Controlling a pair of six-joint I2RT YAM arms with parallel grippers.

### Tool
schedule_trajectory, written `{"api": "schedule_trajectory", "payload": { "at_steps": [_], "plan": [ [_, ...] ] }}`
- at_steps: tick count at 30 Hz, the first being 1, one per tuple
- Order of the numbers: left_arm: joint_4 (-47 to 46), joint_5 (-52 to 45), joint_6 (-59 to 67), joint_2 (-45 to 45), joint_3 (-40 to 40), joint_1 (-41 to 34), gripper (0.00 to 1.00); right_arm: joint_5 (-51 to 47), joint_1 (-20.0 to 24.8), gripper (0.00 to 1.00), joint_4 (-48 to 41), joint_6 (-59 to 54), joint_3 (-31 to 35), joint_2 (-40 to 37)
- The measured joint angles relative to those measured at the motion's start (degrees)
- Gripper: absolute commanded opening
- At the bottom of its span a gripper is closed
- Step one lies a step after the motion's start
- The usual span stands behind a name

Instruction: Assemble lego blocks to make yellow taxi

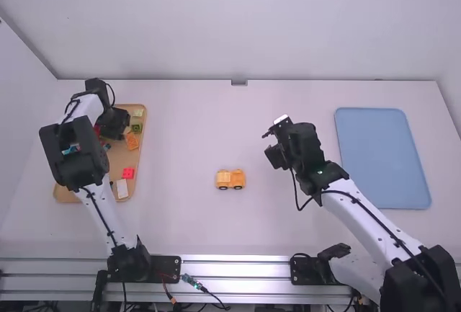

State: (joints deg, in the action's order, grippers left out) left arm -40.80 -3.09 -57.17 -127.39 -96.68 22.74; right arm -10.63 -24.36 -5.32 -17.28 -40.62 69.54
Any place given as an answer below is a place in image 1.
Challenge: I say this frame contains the orange toy brick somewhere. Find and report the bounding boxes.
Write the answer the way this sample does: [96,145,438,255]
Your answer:
[125,133,141,151]

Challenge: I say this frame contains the tan tray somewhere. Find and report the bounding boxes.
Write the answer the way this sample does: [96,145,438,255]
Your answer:
[53,102,148,204]

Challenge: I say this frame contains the yellow toy car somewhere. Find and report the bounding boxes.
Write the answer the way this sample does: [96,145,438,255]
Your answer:
[215,169,247,192]

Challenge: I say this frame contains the white toy brick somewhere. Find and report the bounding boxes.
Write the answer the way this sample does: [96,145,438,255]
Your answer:
[115,178,130,198]

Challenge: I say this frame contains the black cable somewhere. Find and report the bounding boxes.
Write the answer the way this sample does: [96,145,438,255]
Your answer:
[290,167,323,212]
[103,80,117,108]

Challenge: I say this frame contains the blue mat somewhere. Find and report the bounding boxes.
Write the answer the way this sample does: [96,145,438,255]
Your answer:
[334,107,432,210]

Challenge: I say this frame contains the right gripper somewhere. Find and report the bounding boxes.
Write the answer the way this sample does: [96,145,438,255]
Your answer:
[261,121,293,171]

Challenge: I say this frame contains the silver rails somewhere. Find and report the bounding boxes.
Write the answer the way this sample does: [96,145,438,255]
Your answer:
[0,254,364,304]

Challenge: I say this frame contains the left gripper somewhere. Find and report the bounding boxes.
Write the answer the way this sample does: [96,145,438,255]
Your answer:
[96,107,131,142]

